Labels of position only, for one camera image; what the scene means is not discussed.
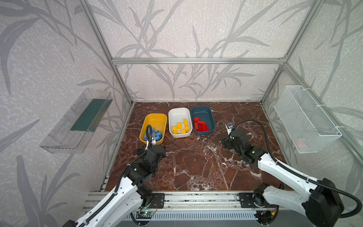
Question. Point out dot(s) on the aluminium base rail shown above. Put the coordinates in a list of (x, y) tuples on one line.
[(202, 200)]

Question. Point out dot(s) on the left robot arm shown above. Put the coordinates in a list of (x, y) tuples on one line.
[(128, 195)]

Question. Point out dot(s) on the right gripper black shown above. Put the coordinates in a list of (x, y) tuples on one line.
[(228, 142)]

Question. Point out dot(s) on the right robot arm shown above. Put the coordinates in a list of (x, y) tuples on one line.
[(320, 203)]

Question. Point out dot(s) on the clear acrylic wall shelf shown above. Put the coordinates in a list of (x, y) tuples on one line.
[(73, 132)]

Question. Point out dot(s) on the blue lego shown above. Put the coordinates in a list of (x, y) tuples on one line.
[(156, 135)]

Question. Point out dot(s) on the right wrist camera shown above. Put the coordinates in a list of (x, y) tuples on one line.
[(230, 127)]

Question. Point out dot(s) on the red lego cluster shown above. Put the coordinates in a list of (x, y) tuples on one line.
[(200, 125)]

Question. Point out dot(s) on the yellow plastic bin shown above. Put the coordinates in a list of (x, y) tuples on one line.
[(158, 121)]

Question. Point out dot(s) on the green circuit board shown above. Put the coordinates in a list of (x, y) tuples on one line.
[(144, 214)]

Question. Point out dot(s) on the dark teal plastic bin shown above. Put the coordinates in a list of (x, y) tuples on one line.
[(205, 114)]

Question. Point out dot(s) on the white plastic bin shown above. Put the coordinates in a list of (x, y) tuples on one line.
[(178, 115)]

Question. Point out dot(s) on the white wire mesh basket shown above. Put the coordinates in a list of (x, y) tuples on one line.
[(307, 124)]

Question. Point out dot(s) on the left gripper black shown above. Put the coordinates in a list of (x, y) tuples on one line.
[(150, 143)]

